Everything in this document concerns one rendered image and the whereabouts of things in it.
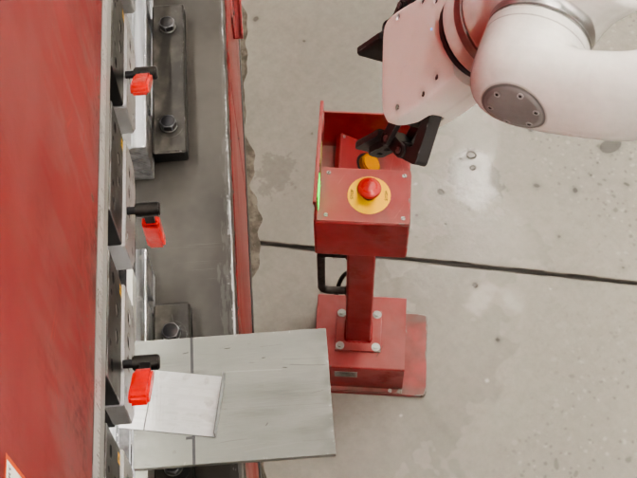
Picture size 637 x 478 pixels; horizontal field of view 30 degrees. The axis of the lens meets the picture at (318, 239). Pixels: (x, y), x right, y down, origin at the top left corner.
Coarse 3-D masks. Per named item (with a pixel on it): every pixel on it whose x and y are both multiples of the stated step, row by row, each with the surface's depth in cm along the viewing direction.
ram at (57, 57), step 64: (0, 0) 88; (64, 0) 115; (0, 64) 87; (64, 64) 113; (0, 128) 85; (64, 128) 110; (0, 192) 84; (64, 192) 108; (0, 256) 83; (64, 256) 106; (0, 320) 82; (64, 320) 104; (0, 384) 80; (64, 384) 102; (0, 448) 79; (64, 448) 100
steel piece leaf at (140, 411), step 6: (138, 408) 158; (144, 408) 158; (138, 414) 157; (144, 414) 157; (138, 420) 157; (144, 420) 157; (120, 426) 156; (126, 426) 156; (132, 426) 156; (138, 426) 156
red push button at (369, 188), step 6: (366, 180) 196; (372, 180) 196; (360, 186) 196; (366, 186) 196; (372, 186) 196; (378, 186) 196; (360, 192) 196; (366, 192) 195; (372, 192) 195; (378, 192) 196; (366, 198) 196; (372, 198) 196
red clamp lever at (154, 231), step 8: (128, 208) 144; (136, 208) 144; (144, 208) 144; (152, 208) 144; (136, 216) 144; (144, 216) 144; (152, 216) 144; (144, 224) 146; (152, 224) 146; (160, 224) 148; (144, 232) 148; (152, 232) 148; (160, 232) 148; (152, 240) 150; (160, 240) 150
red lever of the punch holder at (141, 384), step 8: (128, 360) 133; (136, 360) 132; (144, 360) 132; (152, 360) 132; (136, 368) 132; (144, 368) 131; (152, 368) 133; (136, 376) 128; (144, 376) 128; (152, 376) 129; (136, 384) 127; (144, 384) 127; (152, 384) 129; (136, 392) 125; (144, 392) 125; (128, 400) 125; (136, 400) 125; (144, 400) 125
